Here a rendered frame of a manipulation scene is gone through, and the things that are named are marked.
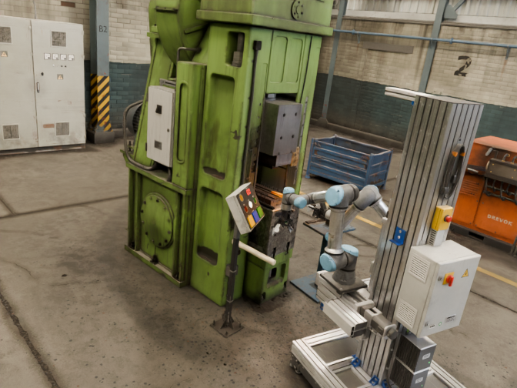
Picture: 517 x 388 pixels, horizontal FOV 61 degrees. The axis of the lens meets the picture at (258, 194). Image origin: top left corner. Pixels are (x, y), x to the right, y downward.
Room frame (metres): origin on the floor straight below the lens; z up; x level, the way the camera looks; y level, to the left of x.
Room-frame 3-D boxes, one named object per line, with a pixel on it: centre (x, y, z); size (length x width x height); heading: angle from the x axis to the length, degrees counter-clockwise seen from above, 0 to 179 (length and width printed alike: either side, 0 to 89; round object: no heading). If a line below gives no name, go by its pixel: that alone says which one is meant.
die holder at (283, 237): (3.62, -0.04, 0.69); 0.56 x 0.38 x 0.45; 50
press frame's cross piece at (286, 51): (3.71, 0.07, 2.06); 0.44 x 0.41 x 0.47; 50
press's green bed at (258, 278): (3.62, -0.04, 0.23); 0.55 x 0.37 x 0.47; 50
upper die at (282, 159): (3.57, -0.01, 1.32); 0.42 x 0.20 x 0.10; 50
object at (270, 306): (3.41, -0.21, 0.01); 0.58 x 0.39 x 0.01; 140
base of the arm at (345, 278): (2.51, -0.62, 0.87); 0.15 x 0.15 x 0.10
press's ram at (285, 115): (3.61, -0.04, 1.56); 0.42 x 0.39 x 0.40; 50
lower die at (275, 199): (3.57, -0.01, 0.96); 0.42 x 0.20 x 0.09; 50
